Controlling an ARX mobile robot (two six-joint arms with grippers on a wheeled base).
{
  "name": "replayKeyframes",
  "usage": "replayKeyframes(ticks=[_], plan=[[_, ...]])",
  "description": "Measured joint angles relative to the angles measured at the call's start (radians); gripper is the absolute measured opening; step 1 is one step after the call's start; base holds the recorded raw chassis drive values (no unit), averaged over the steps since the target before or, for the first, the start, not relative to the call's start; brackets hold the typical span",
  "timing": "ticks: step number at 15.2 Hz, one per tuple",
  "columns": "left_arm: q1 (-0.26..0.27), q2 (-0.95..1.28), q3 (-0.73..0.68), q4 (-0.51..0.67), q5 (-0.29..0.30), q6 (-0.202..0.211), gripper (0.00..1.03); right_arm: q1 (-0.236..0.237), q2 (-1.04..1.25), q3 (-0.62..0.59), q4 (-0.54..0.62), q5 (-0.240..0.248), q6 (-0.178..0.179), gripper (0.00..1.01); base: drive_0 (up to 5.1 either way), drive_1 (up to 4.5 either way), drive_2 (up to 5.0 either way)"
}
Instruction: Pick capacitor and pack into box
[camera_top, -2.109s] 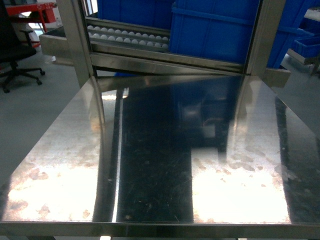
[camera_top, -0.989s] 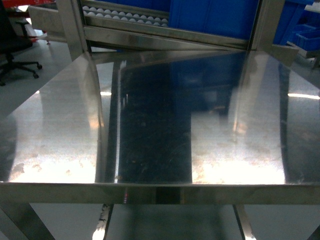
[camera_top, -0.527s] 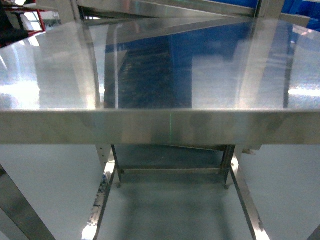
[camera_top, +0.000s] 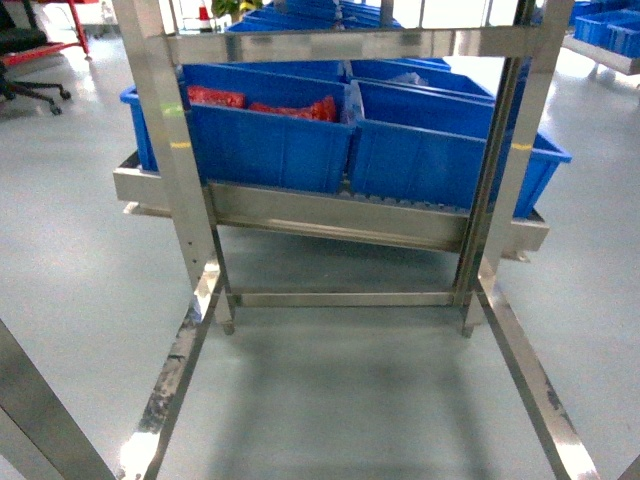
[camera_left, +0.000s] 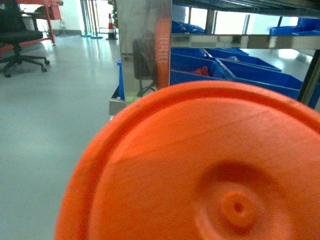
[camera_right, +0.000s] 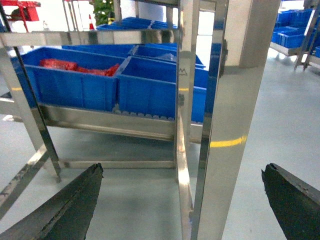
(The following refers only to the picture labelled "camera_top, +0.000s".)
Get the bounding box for blue plastic bin left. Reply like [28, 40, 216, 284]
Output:
[119, 63, 354, 195]

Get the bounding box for blue plastic bin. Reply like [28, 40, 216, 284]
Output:
[346, 78, 573, 219]
[119, 63, 354, 195]

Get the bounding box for red bagged parts right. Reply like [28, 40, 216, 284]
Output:
[248, 96, 338, 123]

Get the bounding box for red bagged parts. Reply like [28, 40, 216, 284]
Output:
[187, 85, 246, 109]
[248, 96, 338, 123]

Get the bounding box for blue plastic bin right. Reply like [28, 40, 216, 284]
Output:
[346, 78, 573, 219]

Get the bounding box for red bagged parts left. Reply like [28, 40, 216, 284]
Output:
[187, 85, 246, 109]

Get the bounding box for green potted plant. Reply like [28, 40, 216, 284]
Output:
[211, 0, 264, 23]

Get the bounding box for orange traffic cone far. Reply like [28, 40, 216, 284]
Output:
[198, 0, 213, 33]

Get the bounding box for black office chair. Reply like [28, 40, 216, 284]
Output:
[1, 1, 72, 116]

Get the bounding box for stainless steel rack frame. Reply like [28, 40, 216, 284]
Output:
[115, 1, 598, 479]

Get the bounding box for red metal table frame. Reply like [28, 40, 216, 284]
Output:
[2, 1, 96, 67]

